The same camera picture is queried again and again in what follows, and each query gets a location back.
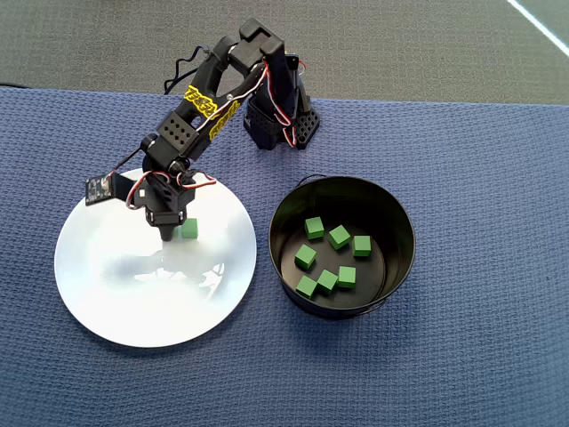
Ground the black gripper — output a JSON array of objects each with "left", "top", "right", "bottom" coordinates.
[{"left": 113, "top": 170, "right": 197, "bottom": 243}]

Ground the white round plate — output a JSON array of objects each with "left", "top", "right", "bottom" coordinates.
[{"left": 52, "top": 166, "right": 258, "bottom": 349}]

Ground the black metal bucket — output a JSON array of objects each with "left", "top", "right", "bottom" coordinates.
[{"left": 268, "top": 173, "right": 417, "bottom": 321}]

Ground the blue woven table cloth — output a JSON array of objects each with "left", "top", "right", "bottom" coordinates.
[{"left": 0, "top": 86, "right": 569, "bottom": 427}]

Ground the white floor tape line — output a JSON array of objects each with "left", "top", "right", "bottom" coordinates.
[{"left": 506, "top": 0, "right": 569, "bottom": 57}]

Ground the black camera circuit board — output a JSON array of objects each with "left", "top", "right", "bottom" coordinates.
[{"left": 84, "top": 171, "right": 117, "bottom": 208}]

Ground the thin black camera cable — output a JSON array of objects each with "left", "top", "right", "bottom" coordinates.
[{"left": 111, "top": 149, "right": 146, "bottom": 175}]

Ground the thick black cable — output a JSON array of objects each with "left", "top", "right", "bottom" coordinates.
[{"left": 162, "top": 44, "right": 215, "bottom": 96}]

